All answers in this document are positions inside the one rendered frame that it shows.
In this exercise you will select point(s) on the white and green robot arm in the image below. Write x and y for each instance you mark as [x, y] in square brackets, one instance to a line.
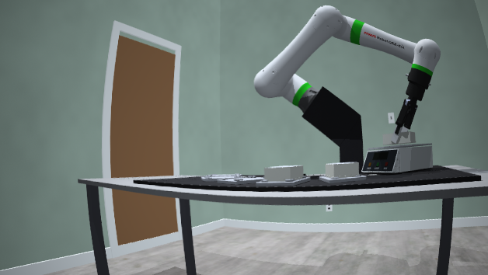
[272, 80]

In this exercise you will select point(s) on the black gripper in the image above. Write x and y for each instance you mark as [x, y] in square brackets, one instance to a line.
[406, 116]

